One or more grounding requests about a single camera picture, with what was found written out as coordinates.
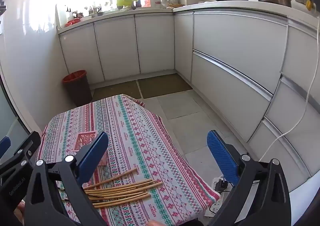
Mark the white power strip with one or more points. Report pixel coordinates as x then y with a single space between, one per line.
215 206

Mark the pile of wooden chopsticks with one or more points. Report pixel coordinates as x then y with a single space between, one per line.
120 191

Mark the white cabinet drawer front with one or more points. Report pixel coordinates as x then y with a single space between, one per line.
237 41
270 153
287 116
300 48
225 96

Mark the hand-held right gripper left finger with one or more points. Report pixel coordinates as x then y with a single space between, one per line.
95 156

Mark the patterned striped tablecloth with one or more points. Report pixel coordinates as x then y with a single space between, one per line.
140 136

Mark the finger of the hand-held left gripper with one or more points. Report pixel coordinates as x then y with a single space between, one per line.
5 144
22 156

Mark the brown trash bin red rim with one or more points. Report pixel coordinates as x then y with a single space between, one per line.
78 91

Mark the pink lattice chopstick holder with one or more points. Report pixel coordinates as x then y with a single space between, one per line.
83 141

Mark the yellow-green plastic container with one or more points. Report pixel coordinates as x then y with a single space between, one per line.
126 0

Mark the person's left hand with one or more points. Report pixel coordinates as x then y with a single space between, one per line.
19 214

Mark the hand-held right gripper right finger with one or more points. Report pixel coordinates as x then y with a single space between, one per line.
221 158

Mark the black charger adapter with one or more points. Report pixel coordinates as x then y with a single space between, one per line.
222 184

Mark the olive floor mat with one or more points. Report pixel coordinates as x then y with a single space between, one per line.
162 86
117 91

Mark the white kitchen countertop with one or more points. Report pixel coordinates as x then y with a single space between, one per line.
225 5

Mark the red bowl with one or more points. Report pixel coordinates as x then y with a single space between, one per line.
72 22

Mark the white cabinet door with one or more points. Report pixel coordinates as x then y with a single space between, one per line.
155 41
117 46
183 43
82 53

